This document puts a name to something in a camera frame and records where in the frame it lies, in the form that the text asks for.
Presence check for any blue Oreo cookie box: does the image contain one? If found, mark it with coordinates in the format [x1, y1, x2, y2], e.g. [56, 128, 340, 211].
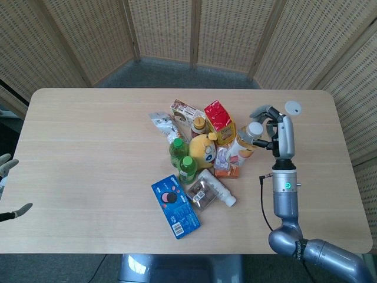
[151, 174, 203, 241]

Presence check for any orange cardboard box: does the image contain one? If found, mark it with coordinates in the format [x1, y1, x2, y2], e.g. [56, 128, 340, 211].
[213, 162, 241, 180]

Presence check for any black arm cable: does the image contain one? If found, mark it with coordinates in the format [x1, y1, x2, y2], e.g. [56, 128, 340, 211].
[257, 173, 276, 232]

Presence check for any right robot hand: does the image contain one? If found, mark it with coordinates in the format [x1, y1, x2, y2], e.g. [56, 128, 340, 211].
[249, 103, 296, 162]

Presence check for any green bottle lime label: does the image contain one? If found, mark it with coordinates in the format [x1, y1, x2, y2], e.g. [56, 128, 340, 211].
[177, 156, 198, 185]

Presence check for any silver snack bag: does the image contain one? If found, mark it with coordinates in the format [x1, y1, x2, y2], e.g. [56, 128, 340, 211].
[147, 111, 184, 146]

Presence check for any small purple plastic box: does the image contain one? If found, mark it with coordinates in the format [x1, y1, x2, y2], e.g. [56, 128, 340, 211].
[214, 145, 232, 170]

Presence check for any woven wooden folding screen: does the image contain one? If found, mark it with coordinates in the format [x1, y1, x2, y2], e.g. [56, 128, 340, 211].
[0, 0, 377, 245]

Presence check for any white milk bottle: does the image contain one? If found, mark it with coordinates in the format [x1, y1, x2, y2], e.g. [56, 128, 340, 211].
[196, 169, 237, 208]

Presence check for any yellow red Lipo cracker bag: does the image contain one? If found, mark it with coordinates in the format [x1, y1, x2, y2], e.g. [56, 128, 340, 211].
[203, 100, 237, 146]

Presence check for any brown jar yellow lid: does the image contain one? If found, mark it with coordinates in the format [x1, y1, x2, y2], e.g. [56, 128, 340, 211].
[190, 116, 207, 140]

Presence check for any clear plastic cookie box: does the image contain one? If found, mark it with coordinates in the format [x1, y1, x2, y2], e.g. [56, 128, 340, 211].
[185, 180, 220, 213]

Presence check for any green bottle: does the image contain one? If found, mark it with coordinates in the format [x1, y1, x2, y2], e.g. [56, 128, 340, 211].
[168, 138, 190, 167]

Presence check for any orange juice bottle white cap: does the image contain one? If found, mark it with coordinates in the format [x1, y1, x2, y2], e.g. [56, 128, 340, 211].
[226, 121, 264, 167]

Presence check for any yellow plush toy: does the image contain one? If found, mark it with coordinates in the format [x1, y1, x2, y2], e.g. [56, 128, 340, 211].
[188, 132, 219, 170]

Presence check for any white brown drink carton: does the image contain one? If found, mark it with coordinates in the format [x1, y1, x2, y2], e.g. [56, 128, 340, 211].
[169, 98, 204, 126]

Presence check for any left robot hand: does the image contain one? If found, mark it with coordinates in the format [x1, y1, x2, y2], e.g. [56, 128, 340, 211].
[0, 152, 34, 223]

